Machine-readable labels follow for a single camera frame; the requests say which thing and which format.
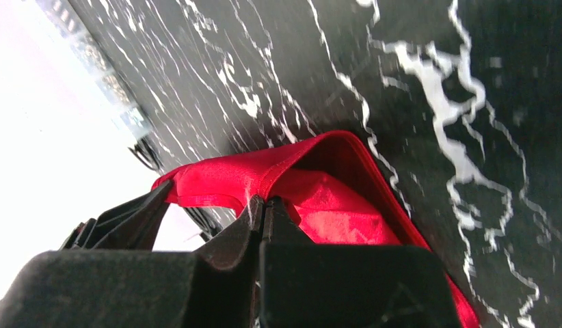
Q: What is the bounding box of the clear plastic compartment box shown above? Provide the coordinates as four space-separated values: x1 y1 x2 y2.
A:
36 1 152 140

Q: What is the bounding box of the red cloth napkin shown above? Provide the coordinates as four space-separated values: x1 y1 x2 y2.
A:
155 131 479 327

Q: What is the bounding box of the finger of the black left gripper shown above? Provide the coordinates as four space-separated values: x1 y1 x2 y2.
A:
60 180 173 250

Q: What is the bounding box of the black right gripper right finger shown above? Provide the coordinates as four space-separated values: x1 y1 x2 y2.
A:
260 197 461 327

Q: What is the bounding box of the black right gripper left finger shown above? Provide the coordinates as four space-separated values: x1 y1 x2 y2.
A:
0 197 264 327

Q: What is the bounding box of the black coiled cable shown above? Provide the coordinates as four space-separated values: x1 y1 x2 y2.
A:
128 135 164 173

